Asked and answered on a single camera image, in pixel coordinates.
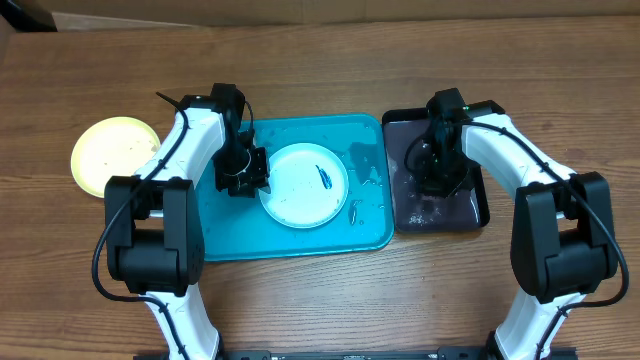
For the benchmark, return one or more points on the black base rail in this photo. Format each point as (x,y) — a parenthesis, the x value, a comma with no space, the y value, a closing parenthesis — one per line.
(443,353)

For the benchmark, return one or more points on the black plastic tray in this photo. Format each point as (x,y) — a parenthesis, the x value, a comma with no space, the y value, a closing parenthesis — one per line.
(414,212)

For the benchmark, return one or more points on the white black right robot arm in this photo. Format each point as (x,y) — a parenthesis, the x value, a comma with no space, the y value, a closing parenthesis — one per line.
(563,250)

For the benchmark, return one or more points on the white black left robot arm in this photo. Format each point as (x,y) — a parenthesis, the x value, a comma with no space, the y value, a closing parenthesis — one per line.
(151,250)

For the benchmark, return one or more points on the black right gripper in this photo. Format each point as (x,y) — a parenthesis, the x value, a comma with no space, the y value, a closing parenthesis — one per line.
(429,185)

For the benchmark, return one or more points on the light blue plate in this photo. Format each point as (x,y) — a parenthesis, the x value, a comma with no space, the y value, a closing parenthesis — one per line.
(308,186)

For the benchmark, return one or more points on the brown cardboard backdrop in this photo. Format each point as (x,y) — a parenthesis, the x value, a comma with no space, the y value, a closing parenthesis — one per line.
(39,15)

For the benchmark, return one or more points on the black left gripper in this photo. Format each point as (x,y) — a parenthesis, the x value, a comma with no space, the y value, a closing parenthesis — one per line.
(258,177)

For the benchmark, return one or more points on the yellow plate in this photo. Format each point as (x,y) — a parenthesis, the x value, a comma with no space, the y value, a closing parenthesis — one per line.
(115,146)

